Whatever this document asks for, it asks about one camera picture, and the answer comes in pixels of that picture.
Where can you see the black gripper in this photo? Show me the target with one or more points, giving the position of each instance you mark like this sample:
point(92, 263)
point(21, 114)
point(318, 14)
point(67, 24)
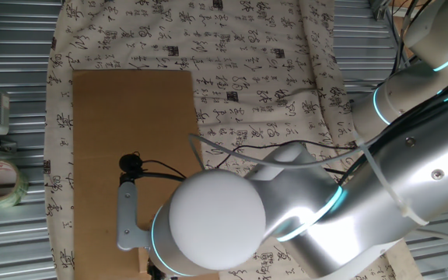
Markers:
point(154, 275)

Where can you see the light wooden block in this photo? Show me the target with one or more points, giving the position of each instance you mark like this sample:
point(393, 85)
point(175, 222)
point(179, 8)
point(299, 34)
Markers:
point(143, 260)

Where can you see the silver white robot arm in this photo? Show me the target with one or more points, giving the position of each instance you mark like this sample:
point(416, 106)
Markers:
point(325, 194)

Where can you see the brown cardboard sheet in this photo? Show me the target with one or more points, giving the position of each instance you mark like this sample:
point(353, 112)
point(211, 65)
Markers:
point(111, 136)

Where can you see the cream calligraphy print cloth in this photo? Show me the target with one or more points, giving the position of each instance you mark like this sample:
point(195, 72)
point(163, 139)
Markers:
point(247, 58)

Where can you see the white zip tie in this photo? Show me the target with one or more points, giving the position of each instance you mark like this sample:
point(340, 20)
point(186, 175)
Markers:
point(404, 212)

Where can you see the silver camera bracket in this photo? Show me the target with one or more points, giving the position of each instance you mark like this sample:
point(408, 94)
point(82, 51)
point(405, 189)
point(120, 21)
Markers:
point(126, 214)

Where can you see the round black camera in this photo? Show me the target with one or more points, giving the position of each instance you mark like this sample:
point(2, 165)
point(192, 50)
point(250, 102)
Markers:
point(130, 163)

